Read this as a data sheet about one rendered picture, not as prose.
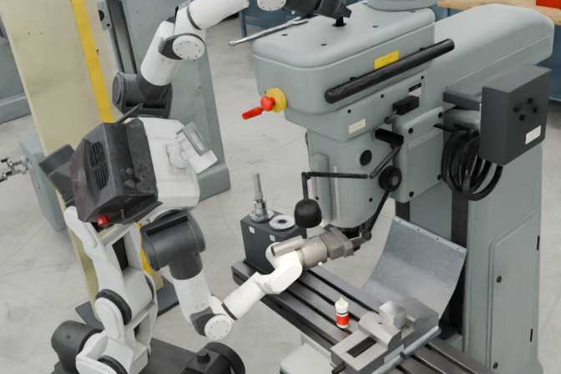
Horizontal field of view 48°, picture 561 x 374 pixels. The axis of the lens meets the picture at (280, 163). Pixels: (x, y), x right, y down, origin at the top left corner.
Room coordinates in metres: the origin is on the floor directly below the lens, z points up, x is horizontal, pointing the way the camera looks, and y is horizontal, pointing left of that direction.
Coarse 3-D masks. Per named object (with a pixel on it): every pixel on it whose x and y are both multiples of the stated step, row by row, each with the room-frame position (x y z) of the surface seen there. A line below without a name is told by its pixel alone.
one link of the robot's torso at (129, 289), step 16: (80, 224) 1.64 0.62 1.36; (128, 224) 1.76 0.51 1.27; (96, 240) 1.63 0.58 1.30; (112, 240) 1.66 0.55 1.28; (128, 240) 1.73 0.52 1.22; (96, 256) 1.64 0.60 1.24; (112, 256) 1.63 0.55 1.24; (128, 256) 1.74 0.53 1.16; (96, 272) 1.69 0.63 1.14; (112, 272) 1.65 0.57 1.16; (128, 272) 1.71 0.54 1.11; (112, 288) 1.66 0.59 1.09; (128, 288) 1.65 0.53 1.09; (144, 288) 1.70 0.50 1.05; (128, 304) 1.64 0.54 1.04; (144, 304) 1.69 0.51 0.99; (128, 320) 1.63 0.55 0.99
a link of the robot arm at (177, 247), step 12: (180, 228) 1.41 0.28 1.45; (156, 240) 1.37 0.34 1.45; (168, 240) 1.37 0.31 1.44; (180, 240) 1.38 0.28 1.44; (192, 240) 1.38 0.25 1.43; (156, 252) 1.35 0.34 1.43; (168, 252) 1.35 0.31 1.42; (180, 252) 1.36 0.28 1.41; (192, 252) 1.38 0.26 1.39; (168, 264) 1.36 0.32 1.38; (180, 264) 1.36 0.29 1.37; (192, 264) 1.37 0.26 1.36; (180, 276) 1.37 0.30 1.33; (192, 276) 1.37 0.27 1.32
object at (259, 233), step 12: (252, 216) 1.98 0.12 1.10; (276, 216) 1.96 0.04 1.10; (288, 216) 1.95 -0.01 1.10; (252, 228) 1.94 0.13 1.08; (264, 228) 1.91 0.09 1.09; (276, 228) 1.88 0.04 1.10; (288, 228) 1.88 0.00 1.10; (300, 228) 1.90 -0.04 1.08; (252, 240) 1.95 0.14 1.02; (264, 240) 1.91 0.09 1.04; (276, 240) 1.86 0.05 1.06; (252, 252) 1.96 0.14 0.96; (264, 252) 1.91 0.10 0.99; (264, 264) 1.92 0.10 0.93
